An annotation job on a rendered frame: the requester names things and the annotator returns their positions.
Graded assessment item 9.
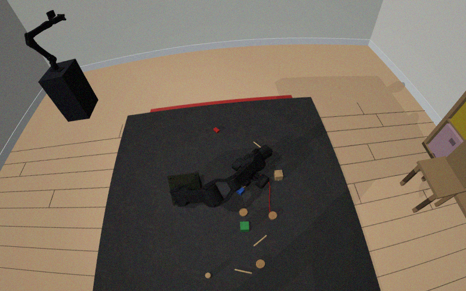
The green block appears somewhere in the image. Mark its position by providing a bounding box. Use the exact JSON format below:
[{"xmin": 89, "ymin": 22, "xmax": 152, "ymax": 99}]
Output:
[{"xmin": 240, "ymin": 221, "xmax": 249, "ymax": 232}]

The small tan wooden block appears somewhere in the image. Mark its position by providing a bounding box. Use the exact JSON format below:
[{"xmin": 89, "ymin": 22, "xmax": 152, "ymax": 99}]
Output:
[{"xmin": 274, "ymin": 170, "xmax": 283, "ymax": 181}]

